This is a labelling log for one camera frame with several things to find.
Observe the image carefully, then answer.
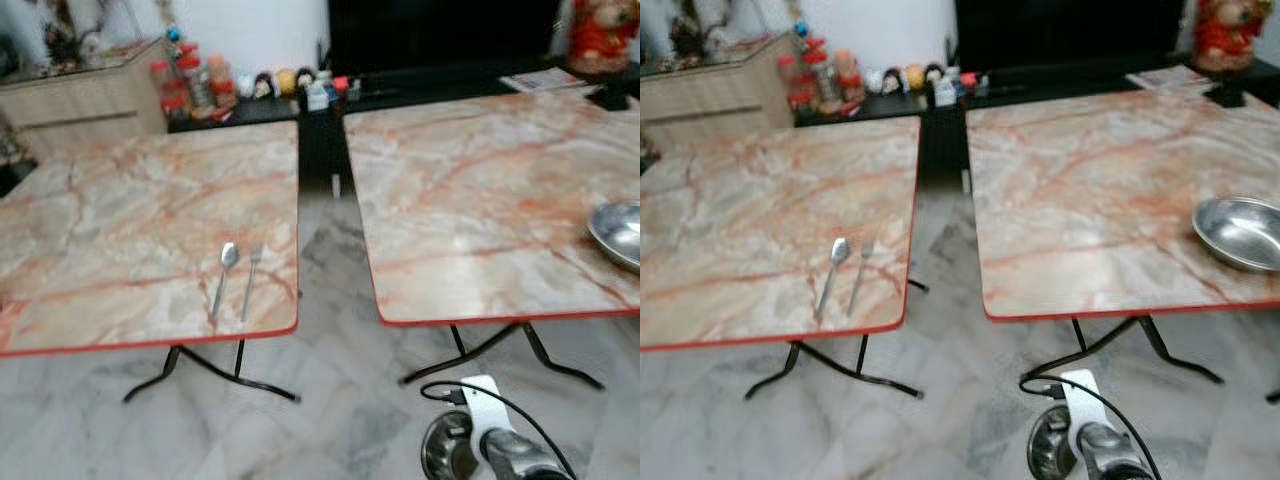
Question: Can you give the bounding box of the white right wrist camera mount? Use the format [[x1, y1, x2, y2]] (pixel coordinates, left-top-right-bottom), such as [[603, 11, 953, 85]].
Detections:
[[459, 374, 517, 442], [1059, 369, 1102, 437]]

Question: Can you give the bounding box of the light wooden cabinet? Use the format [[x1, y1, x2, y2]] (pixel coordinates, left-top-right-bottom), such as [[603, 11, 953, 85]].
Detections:
[[640, 32, 797, 153], [0, 37, 172, 163]]

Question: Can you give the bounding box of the steel fork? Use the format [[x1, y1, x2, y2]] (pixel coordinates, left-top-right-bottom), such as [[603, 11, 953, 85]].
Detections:
[[846, 239, 877, 319], [239, 244, 265, 324]]

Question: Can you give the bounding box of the printed newspaper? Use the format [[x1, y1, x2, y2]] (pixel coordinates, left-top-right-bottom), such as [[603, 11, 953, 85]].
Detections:
[[1126, 64, 1212, 92], [499, 67, 577, 94]]

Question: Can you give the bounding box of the orange-filled jar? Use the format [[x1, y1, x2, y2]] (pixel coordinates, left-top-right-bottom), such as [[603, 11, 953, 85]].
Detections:
[[204, 54, 237, 112], [832, 47, 867, 107]]

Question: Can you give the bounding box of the dark ornamental figurine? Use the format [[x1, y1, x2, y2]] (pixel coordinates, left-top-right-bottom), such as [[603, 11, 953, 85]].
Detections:
[[669, 0, 742, 67], [39, 0, 112, 72]]

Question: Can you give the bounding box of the black television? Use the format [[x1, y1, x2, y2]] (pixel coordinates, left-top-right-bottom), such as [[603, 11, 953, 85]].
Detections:
[[327, 0, 567, 77], [954, 0, 1192, 72]]

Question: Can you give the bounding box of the large steel bowl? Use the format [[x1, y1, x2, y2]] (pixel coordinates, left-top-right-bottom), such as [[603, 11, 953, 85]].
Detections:
[[586, 201, 641, 274], [1191, 196, 1280, 274]]

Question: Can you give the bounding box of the tall clear jar red lid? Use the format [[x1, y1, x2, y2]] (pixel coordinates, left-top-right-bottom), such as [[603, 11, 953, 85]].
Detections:
[[177, 51, 214, 117], [804, 44, 840, 112]]

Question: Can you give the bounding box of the marble-top folding table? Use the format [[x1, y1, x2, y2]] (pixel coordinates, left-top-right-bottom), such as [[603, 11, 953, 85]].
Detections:
[[342, 88, 641, 392], [0, 120, 302, 404], [640, 115, 924, 402], [964, 84, 1280, 403]]

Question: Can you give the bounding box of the large red figurine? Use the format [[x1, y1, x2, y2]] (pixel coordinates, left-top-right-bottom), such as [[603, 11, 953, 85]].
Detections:
[[1192, 0, 1264, 74], [567, 0, 641, 77]]

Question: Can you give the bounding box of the steel spoon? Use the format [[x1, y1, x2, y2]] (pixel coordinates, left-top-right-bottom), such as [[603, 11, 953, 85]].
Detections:
[[814, 237, 853, 322], [208, 241, 241, 324]]

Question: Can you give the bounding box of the black low console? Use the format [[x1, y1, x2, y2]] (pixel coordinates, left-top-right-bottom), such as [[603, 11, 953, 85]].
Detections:
[[169, 60, 641, 197], [794, 55, 1280, 187]]

